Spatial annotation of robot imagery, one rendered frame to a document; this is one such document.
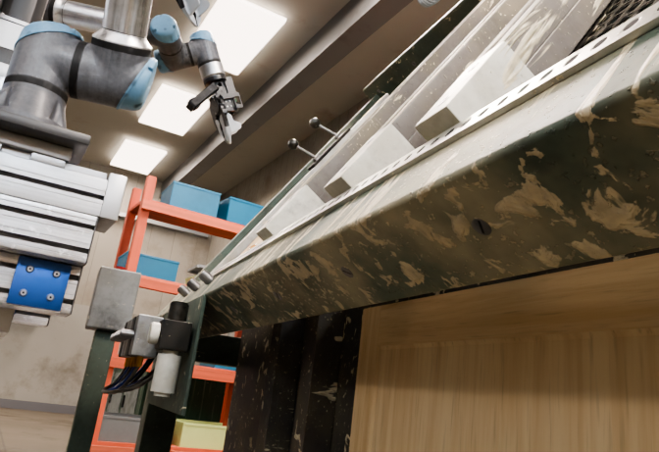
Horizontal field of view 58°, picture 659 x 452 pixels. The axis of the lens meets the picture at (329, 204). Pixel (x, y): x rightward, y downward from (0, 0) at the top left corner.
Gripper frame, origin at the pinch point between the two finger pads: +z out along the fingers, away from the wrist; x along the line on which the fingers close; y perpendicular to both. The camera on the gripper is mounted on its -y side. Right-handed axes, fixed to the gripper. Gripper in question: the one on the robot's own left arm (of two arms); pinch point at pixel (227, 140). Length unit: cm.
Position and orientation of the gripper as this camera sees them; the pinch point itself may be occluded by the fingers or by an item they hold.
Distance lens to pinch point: 188.4
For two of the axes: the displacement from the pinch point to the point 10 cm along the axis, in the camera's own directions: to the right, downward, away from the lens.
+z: 3.0, 9.5, -0.7
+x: -4.7, 2.2, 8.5
